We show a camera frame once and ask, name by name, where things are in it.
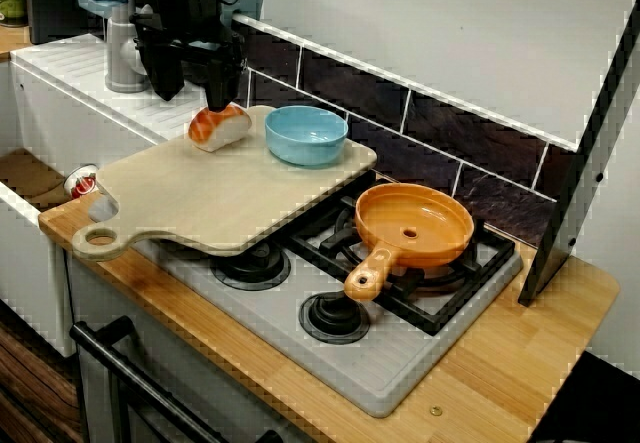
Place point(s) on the white oven door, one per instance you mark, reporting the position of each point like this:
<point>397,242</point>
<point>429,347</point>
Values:
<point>200,363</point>

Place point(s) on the grey stove top panel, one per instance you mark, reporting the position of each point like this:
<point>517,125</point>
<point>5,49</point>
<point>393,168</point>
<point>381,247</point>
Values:
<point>350,368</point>

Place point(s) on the black box behind sink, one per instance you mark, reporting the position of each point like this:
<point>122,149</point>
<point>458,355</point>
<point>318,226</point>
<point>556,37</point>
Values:
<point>50,3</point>

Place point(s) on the orange toy frying pan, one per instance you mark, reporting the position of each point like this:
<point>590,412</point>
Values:
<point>390,218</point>

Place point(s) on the black stove burner grate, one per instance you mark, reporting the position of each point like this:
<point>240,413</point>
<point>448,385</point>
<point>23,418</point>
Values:
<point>335,248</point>

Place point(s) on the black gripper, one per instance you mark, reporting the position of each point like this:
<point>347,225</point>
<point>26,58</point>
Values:
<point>185,18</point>

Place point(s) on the black stove knob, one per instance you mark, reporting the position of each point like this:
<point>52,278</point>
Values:
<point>332,315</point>
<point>255,268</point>

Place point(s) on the white sink unit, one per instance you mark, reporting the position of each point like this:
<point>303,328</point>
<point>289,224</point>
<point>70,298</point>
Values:
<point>50,113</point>

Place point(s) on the salmon sushi toy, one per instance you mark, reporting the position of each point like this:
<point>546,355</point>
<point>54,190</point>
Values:
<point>220,130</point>

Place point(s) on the brass countertop screw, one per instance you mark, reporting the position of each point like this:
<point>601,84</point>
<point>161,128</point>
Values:
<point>436,410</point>

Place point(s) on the light blue bowl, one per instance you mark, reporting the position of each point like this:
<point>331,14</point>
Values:
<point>305,135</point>

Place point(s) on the tomato soup can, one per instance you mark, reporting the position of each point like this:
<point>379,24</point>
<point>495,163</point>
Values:
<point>82,185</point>

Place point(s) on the dark tile backsplash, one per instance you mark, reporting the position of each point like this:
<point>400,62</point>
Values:
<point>425,138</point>

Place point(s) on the grey toy faucet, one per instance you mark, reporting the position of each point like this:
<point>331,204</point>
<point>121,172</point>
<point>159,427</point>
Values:
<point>120,58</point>

